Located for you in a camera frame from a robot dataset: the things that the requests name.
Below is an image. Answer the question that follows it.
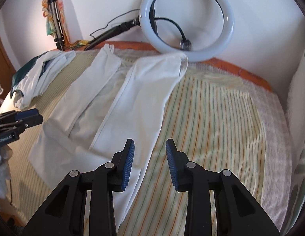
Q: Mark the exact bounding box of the white camisole top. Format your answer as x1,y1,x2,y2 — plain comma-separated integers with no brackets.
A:
29,45,188,226

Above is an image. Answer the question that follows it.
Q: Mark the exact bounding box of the white and teal folded garment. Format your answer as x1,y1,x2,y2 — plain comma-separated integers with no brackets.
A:
10,51,76,110

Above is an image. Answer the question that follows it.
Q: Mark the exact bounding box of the beige checked blanket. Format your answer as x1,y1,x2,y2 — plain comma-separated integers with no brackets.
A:
118,72,291,235

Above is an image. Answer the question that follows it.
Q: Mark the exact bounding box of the white rag cloth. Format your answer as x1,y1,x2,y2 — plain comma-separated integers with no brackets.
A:
0,146,12,199

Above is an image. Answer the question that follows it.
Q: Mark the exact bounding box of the wooden door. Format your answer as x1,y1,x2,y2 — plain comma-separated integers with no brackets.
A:
0,38,16,100

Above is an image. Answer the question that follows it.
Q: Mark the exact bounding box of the silver black folded tripod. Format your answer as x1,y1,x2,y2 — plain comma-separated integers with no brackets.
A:
48,0,65,51

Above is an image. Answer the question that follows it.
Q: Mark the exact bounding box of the striped yellow bed sheet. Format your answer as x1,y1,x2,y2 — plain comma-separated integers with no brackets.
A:
7,50,267,235

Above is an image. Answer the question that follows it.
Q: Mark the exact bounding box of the colourful floral scarf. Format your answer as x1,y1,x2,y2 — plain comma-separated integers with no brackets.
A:
41,0,88,50

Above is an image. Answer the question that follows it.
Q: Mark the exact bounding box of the orange patterned mattress cover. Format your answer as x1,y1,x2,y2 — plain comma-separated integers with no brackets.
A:
53,41,273,93

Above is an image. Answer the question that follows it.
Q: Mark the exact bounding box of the black ring light stand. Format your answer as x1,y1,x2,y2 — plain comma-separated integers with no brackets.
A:
84,17,140,51

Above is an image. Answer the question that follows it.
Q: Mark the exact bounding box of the white ring light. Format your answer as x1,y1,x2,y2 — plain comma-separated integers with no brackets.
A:
139,0,235,62

